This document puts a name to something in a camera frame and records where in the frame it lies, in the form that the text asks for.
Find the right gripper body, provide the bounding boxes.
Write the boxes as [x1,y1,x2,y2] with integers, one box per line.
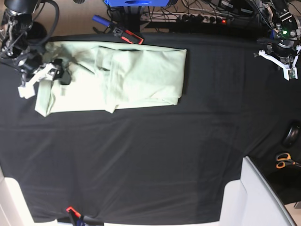
[14,47,48,80]

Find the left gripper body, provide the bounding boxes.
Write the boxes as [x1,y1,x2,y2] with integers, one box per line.
[257,38,301,63]

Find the light green T-shirt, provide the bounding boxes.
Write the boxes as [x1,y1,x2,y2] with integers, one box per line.
[35,41,187,116]

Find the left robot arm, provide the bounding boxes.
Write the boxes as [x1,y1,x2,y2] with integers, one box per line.
[248,0,301,65]

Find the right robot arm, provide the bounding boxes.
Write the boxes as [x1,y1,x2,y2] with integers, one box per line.
[0,0,71,87]

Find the blue orange clamp top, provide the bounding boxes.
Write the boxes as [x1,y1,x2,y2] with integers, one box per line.
[92,15,144,45]

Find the black tape roll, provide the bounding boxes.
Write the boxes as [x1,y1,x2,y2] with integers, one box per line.
[282,124,301,148]

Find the blue box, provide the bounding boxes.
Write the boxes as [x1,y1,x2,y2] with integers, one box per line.
[104,0,178,7]

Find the white power strip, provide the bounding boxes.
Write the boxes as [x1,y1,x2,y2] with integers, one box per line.
[140,12,232,24]

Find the black table cloth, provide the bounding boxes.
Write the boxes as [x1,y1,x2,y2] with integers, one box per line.
[0,33,301,225]

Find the white chair left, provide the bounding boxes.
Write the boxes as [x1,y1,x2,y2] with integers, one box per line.
[0,172,58,226]

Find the grey chair right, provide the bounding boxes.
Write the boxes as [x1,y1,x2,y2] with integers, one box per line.
[219,157,296,226]

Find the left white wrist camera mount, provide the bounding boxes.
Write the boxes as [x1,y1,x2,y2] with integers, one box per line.
[254,46,301,81]

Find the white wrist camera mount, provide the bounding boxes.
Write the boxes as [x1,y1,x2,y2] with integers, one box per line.
[18,63,59,99]
[254,46,301,81]

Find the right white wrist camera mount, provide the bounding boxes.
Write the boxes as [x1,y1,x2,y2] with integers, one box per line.
[18,63,59,99]

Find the orange handled scissors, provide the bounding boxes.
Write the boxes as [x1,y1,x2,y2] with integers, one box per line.
[276,153,301,169]

